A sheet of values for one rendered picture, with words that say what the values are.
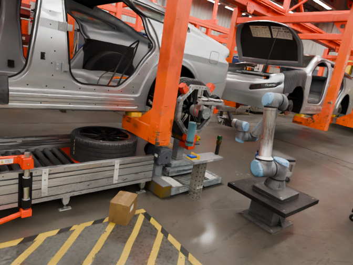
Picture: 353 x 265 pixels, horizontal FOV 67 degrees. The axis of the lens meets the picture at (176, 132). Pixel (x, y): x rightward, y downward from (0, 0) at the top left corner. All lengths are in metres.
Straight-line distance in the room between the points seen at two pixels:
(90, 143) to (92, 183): 0.37
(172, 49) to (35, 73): 1.15
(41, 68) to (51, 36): 0.27
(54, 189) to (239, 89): 4.06
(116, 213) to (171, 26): 1.63
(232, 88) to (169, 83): 3.20
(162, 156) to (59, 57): 1.35
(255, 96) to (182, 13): 3.13
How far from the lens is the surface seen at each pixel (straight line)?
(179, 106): 2.77
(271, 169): 2.48
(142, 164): 2.62
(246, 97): 5.37
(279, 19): 6.85
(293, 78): 5.56
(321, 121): 6.09
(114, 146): 2.53
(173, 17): 2.49
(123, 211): 2.21
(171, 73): 2.46
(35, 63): 2.51
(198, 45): 3.40
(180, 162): 3.09
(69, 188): 2.36
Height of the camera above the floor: 1.26
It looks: 13 degrees down
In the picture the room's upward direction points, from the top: 9 degrees clockwise
